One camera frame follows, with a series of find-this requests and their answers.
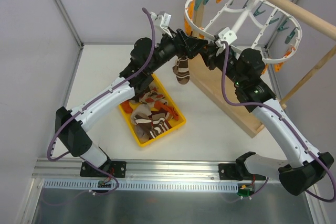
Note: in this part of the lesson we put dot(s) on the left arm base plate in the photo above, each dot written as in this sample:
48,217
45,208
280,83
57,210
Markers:
116,168

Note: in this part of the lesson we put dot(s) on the brown white striped sock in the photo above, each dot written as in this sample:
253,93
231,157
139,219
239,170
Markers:
181,71

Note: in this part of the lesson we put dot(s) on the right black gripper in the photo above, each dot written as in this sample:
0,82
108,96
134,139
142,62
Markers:
214,54

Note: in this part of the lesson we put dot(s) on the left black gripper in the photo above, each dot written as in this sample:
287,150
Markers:
181,41

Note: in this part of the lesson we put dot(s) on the green circuit board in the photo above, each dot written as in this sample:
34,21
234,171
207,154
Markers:
245,191

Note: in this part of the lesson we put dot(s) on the perforated cable duct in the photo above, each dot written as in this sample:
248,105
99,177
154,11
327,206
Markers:
142,185

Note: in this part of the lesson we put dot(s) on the orange sock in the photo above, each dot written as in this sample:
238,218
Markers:
170,109

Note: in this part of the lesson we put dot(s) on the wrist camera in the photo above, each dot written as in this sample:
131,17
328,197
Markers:
161,22
225,35

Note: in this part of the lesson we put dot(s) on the yellow plastic tray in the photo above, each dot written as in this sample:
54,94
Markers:
148,124

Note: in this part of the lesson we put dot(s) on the aluminium mounting rail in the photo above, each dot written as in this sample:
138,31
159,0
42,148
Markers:
146,170

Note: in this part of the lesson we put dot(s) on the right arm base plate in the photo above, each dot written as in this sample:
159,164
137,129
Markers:
227,171

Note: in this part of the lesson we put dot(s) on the white round clip hanger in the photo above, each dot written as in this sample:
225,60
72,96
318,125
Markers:
249,19

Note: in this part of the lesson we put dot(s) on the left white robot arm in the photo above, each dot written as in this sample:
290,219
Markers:
72,126

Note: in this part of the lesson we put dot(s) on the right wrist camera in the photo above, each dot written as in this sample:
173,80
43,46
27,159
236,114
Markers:
225,35

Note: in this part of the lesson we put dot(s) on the brown argyle sock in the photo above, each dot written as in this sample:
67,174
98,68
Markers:
150,96

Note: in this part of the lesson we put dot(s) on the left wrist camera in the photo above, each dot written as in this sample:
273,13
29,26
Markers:
161,22

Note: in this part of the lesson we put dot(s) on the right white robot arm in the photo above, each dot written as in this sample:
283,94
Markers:
242,85

